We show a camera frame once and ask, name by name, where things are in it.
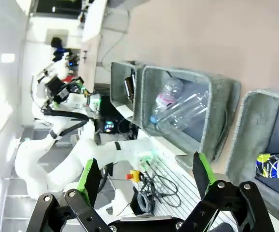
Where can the grey fabric can basket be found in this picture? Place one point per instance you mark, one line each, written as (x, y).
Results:
(257, 116)

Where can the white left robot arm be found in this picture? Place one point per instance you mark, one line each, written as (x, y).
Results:
(39, 94)

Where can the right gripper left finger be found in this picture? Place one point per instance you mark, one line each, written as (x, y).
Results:
(91, 178)

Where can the black drink can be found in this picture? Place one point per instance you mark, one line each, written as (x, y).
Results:
(274, 166)

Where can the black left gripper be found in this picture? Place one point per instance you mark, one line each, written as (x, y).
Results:
(56, 88)

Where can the grey fabric bottle basket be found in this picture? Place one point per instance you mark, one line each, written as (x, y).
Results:
(117, 79)

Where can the white paper BOTTLE sign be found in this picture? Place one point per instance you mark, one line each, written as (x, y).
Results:
(123, 110)

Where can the white paper PLASTIC sign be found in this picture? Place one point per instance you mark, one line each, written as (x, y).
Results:
(161, 142)

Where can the background person black hair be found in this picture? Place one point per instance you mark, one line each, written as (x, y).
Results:
(57, 47)

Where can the brown glass bottle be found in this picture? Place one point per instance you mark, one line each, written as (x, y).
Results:
(129, 87)

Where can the black control box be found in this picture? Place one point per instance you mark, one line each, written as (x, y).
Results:
(109, 126)

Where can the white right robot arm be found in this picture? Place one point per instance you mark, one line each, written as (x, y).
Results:
(33, 164)

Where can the red crumpled wrapper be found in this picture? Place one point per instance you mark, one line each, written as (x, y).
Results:
(68, 79)

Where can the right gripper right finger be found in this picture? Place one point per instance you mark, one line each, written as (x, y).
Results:
(204, 174)

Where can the grey fabric plastic basket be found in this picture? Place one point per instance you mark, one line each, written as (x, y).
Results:
(221, 96)

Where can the clear plastic water bottle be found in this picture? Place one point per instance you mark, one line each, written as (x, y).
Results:
(164, 99)

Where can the yellow emergency stop button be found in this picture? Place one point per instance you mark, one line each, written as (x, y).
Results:
(135, 176)

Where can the clear plastic container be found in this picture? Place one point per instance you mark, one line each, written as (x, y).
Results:
(190, 106)

